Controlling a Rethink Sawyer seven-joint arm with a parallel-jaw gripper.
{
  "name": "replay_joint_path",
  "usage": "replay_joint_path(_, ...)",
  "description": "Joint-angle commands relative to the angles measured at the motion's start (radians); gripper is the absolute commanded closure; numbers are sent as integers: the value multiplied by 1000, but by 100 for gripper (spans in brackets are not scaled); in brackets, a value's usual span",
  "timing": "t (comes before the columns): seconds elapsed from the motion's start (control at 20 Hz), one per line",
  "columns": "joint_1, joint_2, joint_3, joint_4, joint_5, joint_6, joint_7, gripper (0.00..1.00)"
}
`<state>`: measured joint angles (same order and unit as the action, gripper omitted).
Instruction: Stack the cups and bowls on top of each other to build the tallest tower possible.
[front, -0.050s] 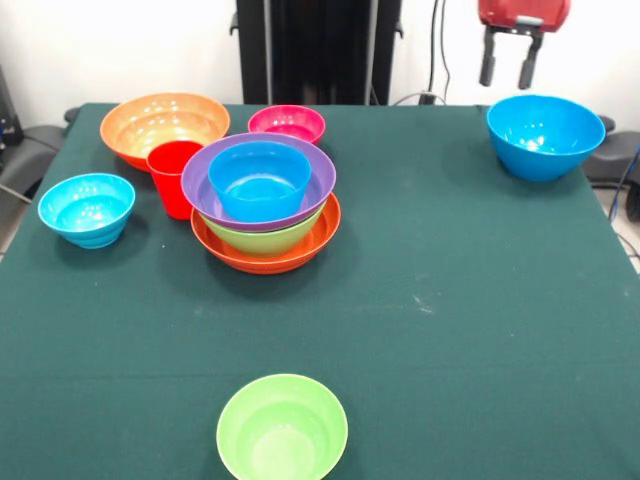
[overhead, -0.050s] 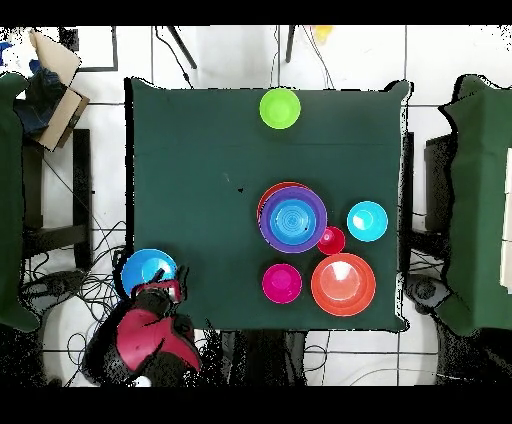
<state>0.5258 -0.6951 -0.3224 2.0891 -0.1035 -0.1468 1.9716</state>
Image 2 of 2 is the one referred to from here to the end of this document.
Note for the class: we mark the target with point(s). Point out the large blue bowl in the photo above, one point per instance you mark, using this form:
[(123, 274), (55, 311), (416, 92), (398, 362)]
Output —
[(134, 272)]

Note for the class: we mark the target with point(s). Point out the purple bowl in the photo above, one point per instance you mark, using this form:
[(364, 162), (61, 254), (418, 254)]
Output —
[(265, 224)]

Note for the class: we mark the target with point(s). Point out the orange bowl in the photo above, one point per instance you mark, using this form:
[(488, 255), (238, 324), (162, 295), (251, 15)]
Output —
[(343, 284), (267, 192)]

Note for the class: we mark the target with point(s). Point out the translucent blue straight-sided bowl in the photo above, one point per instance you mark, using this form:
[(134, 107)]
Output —
[(293, 222)]

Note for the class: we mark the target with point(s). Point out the small green bowl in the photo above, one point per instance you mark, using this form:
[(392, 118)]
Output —
[(280, 108)]

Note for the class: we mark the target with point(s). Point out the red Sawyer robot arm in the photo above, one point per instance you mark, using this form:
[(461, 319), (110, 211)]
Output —
[(144, 340)]

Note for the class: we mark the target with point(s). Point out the pink bowl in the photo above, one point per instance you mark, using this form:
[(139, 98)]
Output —
[(282, 284)]

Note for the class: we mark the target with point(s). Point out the dark green tablecloth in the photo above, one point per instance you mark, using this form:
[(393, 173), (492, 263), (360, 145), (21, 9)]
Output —
[(180, 160)]

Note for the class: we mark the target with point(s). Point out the black stand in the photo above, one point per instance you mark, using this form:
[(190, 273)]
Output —
[(82, 180)]

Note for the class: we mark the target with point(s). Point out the green cloth side table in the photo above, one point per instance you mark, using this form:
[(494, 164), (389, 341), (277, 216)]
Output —
[(10, 200), (480, 200)]

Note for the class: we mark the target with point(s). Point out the red cup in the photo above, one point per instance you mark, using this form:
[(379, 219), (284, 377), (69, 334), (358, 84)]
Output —
[(334, 242)]

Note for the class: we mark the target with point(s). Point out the cardboard box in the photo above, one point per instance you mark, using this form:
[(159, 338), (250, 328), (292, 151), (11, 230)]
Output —
[(60, 120)]

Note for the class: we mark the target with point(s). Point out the small blue ribbed bowl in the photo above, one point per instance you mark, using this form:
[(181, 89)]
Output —
[(367, 221)]

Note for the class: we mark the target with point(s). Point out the dark blue cloth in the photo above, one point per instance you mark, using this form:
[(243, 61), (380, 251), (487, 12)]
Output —
[(40, 100)]

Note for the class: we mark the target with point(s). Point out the black tripod leg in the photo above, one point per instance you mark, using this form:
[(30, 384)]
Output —
[(182, 47), (290, 44)]

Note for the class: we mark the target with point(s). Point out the yellow object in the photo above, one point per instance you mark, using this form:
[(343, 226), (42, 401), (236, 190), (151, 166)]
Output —
[(322, 32)]

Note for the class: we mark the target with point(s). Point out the black metal frame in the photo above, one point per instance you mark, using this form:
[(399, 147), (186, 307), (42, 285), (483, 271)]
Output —
[(114, 48)]

